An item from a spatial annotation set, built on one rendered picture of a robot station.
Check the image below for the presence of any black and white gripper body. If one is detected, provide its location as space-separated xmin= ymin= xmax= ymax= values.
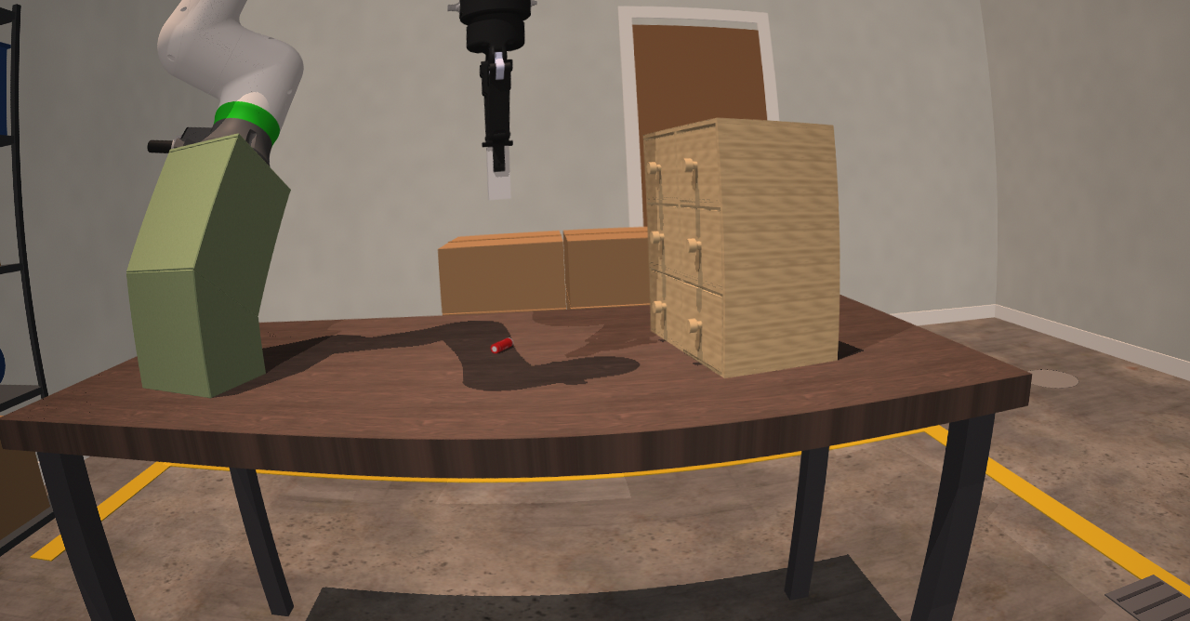
xmin=466 ymin=17 xmax=525 ymax=86

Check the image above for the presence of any light wooden chest of drawers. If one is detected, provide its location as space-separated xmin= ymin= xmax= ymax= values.
xmin=643 ymin=118 xmax=840 ymax=378

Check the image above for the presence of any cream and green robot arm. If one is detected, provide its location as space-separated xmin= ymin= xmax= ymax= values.
xmin=148 ymin=0 xmax=537 ymax=167

